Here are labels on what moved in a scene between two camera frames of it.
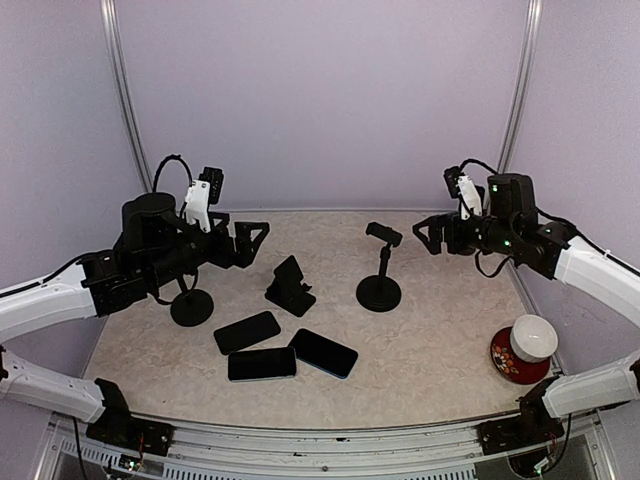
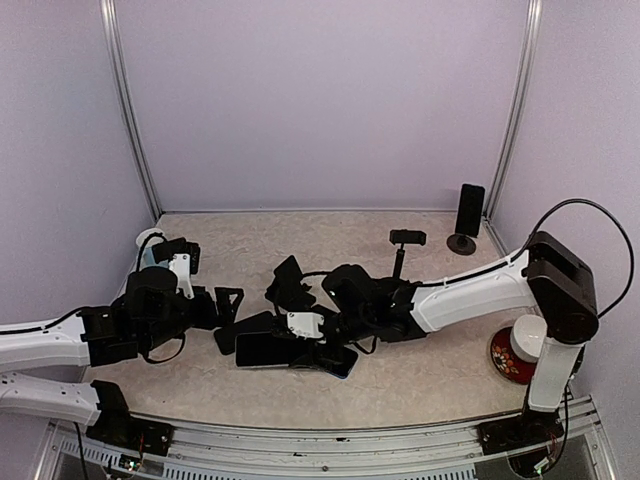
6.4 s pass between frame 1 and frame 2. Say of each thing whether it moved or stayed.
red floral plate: stayed
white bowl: stayed
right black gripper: moved
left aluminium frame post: stayed
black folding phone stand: stayed
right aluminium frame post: stayed
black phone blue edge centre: stayed
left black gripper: moved
